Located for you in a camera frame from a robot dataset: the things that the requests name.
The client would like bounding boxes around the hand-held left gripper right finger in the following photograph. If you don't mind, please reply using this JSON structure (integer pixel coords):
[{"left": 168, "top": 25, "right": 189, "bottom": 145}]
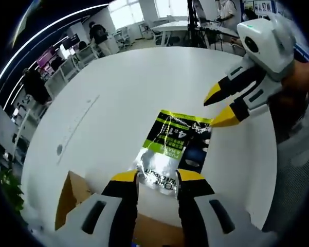
[{"left": 176, "top": 168, "right": 279, "bottom": 247}]

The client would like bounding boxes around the row of white office chairs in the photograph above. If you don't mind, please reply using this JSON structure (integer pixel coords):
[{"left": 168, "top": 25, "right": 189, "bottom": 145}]
[{"left": 45, "top": 38, "right": 103, "bottom": 85}]

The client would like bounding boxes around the black green plastic packet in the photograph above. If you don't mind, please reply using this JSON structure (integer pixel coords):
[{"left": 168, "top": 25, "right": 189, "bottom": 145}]
[{"left": 133, "top": 109, "right": 214, "bottom": 199}]

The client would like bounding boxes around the brown cardboard shoe box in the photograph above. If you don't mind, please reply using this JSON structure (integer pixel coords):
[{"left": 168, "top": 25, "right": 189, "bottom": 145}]
[{"left": 54, "top": 170, "right": 186, "bottom": 247}]

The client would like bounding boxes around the purple screen monitor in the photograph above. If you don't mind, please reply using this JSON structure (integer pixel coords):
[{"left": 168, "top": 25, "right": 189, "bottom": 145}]
[{"left": 37, "top": 48, "right": 58, "bottom": 68}]

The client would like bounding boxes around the white table cable cover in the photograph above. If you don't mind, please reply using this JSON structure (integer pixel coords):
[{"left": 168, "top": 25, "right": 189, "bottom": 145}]
[{"left": 57, "top": 94, "right": 101, "bottom": 165}]

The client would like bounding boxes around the green plant in white pot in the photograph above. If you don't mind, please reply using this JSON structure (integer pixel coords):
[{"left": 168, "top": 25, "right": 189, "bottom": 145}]
[{"left": 0, "top": 168, "right": 25, "bottom": 208}]

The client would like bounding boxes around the wall poster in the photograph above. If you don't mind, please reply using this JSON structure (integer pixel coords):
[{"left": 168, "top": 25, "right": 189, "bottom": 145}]
[{"left": 243, "top": 0, "right": 282, "bottom": 16}]

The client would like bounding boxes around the bright window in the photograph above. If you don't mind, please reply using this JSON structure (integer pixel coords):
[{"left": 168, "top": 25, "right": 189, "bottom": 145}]
[{"left": 109, "top": 0, "right": 144, "bottom": 26}]

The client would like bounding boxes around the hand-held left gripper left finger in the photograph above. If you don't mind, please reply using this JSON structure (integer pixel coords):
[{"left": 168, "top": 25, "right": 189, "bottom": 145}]
[{"left": 53, "top": 169, "right": 140, "bottom": 247}]

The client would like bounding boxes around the white office desk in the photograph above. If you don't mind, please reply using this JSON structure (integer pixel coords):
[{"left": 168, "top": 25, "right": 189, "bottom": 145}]
[{"left": 151, "top": 20, "right": 239, "bottom": 47}]

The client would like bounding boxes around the black tripod stand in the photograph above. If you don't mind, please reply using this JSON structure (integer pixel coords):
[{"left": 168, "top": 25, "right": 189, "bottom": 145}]
[{"left": 186, "top": 0, "right": 209, "bottom": 48}]

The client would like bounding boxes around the person's right hand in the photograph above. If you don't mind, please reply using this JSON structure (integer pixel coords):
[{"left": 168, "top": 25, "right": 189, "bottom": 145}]
[{"left": 280, "top": 60, "right": 309, "bottom": 98}]

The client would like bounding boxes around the dark screen monitor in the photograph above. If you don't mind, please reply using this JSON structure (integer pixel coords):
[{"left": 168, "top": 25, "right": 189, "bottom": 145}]
[{"left": 63, "top": 34, "right": 81, "bottom": 49}]

